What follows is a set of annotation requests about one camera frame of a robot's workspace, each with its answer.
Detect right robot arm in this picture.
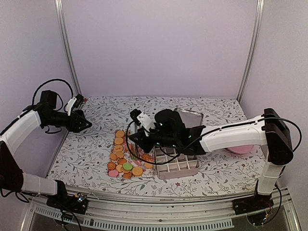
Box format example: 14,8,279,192
126,108,295,215

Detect metal serving tongs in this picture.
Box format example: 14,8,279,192
129,143,141,160

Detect metal tin lid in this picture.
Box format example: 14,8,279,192
174,108,204,128

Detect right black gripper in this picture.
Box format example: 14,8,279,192
129,127,178,153

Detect floral cookie tray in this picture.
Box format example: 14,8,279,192
107,130,154,179

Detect aluminium frame post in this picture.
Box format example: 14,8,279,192
237,0,265,103
54,0,82,95

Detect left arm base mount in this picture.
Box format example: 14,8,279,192
46,193,89,215

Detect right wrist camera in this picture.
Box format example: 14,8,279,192
130,109,155,136

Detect right aluminium frame post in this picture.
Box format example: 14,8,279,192
237,0,265,103

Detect pink plate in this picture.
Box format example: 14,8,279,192
227,145,254,154

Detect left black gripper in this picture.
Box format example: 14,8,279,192
44,110,92,132

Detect left aluminium frame post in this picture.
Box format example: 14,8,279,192
54,0,82,95

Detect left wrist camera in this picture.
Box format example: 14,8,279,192
64,94,84,116

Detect metal divided cookie tin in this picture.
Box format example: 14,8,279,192
153,148,199,180

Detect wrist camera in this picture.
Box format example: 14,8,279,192
130,109,155,136
64,94,84,116

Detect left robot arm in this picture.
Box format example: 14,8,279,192
0,90,92,213

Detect swirl orange cookie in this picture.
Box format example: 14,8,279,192
107,162,116,170

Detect floral tablecloth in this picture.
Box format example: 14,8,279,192
48,96,265,197

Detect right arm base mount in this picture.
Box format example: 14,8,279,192
232,193,274,226

